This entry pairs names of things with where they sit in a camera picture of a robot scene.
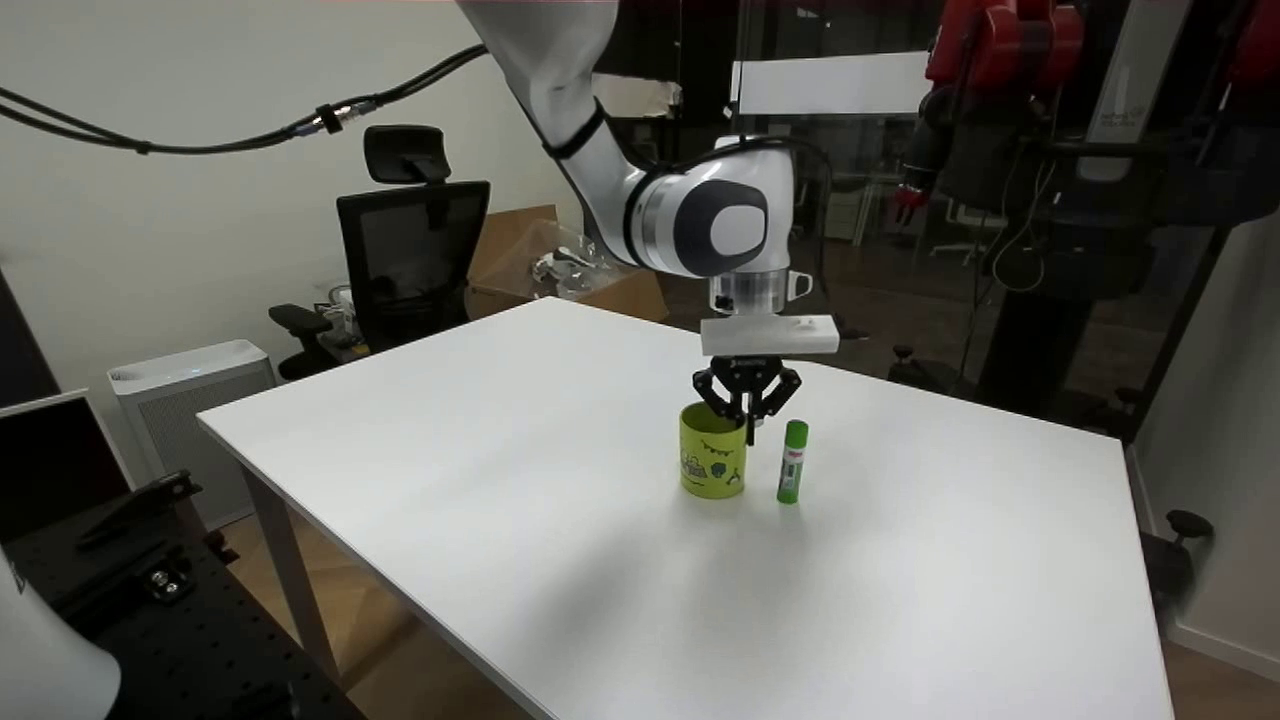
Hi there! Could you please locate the red and black humanoid robot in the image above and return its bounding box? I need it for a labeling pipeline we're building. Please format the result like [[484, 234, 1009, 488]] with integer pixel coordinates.
[[884, 0, 1280, 436]]

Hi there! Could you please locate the grey table leg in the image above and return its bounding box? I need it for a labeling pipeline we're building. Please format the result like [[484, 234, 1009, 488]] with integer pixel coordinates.
[[236, 456, 343, 679]]

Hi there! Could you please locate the white box-shaped appliance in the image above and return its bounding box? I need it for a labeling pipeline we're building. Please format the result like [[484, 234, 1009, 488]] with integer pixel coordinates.
[[102, 338, 279, 532]]

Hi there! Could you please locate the black clamp tool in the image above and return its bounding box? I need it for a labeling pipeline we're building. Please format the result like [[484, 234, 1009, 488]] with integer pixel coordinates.
[[73, 469, 208, 559]]

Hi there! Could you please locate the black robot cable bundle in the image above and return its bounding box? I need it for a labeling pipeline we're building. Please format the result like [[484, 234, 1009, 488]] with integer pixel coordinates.
[[0, 40, 496, 160]]

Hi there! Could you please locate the black office chair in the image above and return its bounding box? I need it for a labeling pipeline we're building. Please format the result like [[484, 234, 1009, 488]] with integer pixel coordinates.
[[265, 123, 496, 384]]

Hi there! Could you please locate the black flat monitor case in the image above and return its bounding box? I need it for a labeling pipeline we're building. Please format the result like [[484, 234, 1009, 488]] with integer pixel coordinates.
[[0, 384, 137, 543]]

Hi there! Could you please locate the brown cardboard box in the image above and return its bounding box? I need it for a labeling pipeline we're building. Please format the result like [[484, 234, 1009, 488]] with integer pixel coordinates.
[[462, 200, 670, 325]]

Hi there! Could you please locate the yellow-green plastic mug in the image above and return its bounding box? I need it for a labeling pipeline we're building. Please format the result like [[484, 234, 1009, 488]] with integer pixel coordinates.
[[676, 402, 752, 503]]

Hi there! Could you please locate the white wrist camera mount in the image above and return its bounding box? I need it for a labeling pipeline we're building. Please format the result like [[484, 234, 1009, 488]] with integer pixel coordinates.
[[697, 313, 844, 360]]

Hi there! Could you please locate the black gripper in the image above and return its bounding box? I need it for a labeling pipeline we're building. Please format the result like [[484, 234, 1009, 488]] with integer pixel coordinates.
[[689, 351, 808, 447]]

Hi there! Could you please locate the black perforated breadboard table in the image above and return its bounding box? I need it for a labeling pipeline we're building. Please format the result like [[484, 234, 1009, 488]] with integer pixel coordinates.
[[0, 471, 370, 720]]

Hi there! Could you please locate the white board panel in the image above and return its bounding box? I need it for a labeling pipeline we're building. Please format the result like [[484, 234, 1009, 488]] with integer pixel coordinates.
[[726, 47, 936, 119]]

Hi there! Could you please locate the black glass partition post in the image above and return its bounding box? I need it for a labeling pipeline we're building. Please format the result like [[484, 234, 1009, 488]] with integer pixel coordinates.
[[676, 0, 752, 145]]

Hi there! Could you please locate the clear plastic bag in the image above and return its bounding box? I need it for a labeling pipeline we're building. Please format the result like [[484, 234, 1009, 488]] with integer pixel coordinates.
[[528, 240, 624, 299]]

